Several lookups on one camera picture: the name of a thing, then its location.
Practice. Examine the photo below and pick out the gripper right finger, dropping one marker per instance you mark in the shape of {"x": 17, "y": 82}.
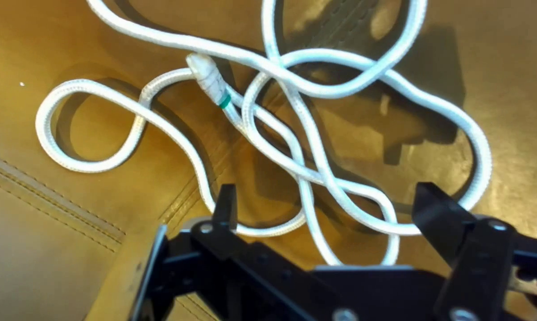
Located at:
{"x": 482, "y": 249}

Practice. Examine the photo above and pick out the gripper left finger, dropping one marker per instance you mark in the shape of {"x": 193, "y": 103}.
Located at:
{"x": 233, "y": 267}

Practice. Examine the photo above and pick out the brown leather basket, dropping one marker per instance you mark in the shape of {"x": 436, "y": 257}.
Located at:
{"x": 117, "y": 44}

